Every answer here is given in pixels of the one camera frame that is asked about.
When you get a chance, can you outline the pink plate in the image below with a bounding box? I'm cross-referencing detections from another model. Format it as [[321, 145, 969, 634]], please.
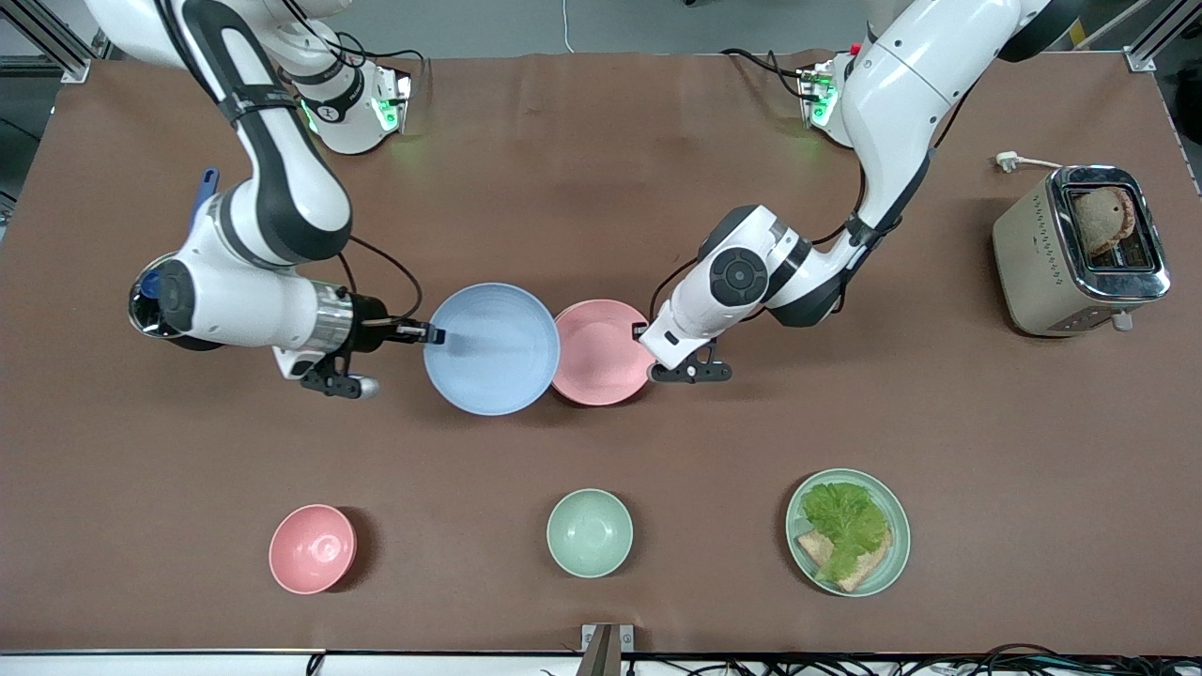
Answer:
[[552, 300, 656, 407]]

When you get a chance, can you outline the blue plate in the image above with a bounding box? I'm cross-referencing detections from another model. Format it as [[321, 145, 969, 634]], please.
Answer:
[[423, 283, 562, 416]]

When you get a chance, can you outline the brown table cover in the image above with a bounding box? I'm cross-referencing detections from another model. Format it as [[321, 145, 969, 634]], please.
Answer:
[[0, 52, 1202, 656]]

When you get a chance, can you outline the small green bowl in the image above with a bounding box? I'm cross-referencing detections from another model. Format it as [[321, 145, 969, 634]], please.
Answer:
[[547, 488, 634, 578]]

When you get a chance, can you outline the glass lid with blue knob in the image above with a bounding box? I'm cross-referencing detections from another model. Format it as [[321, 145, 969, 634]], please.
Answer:
[[129, 258, 168, 337]]

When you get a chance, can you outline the small pink bowl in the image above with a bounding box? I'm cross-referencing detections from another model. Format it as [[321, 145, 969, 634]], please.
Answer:
[[269, 504, 358, 595]]

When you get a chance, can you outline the green lettuce leaf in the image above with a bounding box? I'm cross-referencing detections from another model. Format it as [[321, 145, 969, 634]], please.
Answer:
[[800, 482, 890, 583]]

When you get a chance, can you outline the brown bread slice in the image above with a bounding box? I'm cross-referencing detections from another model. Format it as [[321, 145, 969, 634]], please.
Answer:
[[796, 529, 894, 593]]

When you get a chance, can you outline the green plate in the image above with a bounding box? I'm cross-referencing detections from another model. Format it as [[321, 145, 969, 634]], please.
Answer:
[[786, 469, 912, 598]]

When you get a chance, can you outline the white power plug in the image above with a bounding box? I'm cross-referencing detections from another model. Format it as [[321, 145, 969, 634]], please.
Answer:
[[995, 151, 1064, 175]]

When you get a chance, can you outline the beige chrome toaster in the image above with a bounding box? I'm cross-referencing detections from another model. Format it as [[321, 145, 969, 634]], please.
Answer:
[[993, 166, 1172, 337]]

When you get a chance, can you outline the toast slice in toaster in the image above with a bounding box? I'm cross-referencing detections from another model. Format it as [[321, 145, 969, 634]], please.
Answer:
[[1071, 186, 1137, 259]]

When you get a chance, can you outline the black saucepan with blue handle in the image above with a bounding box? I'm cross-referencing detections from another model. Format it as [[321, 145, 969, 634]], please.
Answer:
[[129, 168, 231, 353]]

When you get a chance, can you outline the black arm base cable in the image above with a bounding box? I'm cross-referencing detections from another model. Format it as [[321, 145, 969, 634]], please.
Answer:
[[721, 47, 810, 100]]

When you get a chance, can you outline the metal table bracket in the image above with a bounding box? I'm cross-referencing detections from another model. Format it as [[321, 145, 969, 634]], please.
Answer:
[[580, 623, 636, 676]]

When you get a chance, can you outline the black cable bundle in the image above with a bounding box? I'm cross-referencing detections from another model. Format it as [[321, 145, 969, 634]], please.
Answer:
[[624, 643, 1202, 676]]

